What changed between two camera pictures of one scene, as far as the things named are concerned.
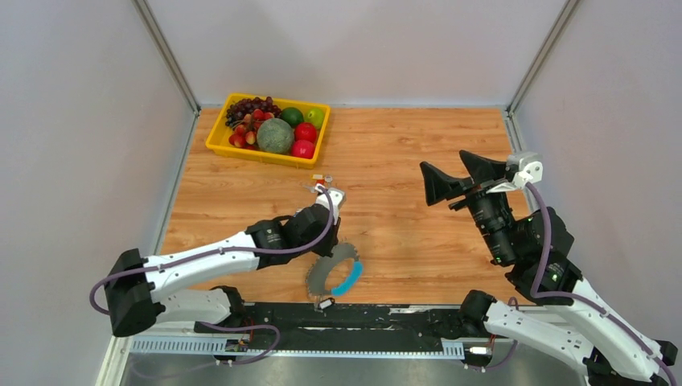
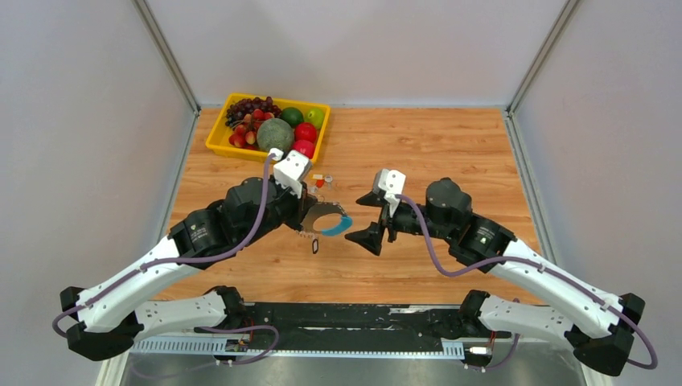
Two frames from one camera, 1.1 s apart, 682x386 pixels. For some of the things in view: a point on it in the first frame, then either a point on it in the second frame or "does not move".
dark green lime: [292, 115] does not move
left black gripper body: [326, 246] -> [288, 209]
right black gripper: [438, 186] -> [369, 238]
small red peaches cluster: [244, 134] does not move
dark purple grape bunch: [237, 110] does not move
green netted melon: [274, 135] does not move
